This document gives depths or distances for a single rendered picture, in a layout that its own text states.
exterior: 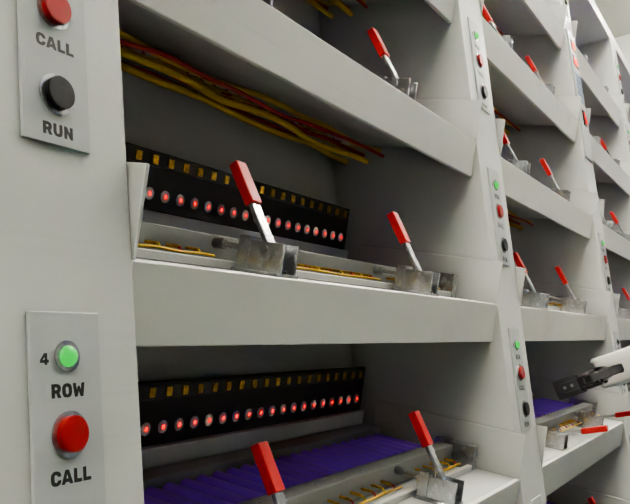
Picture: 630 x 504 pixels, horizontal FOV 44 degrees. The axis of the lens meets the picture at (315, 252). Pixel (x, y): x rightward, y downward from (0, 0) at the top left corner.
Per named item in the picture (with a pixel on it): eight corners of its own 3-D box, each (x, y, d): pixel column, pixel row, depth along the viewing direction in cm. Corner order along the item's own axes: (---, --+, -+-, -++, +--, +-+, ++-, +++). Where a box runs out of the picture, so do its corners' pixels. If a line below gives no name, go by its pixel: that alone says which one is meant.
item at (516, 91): (575, 142, 158) (584, 75, 158) (476, 47, 106) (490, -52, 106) (479, 139, 168) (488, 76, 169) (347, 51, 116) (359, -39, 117)
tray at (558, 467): (620, 445, 148) (627, 395, 148) (536, 503, 96) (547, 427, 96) (517, 422, 158) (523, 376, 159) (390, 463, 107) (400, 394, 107)
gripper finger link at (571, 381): (591, 367, 125) (552, 381, 128) (587, 368, 122) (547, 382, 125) (599, 386, 124) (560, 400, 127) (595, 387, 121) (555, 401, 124)
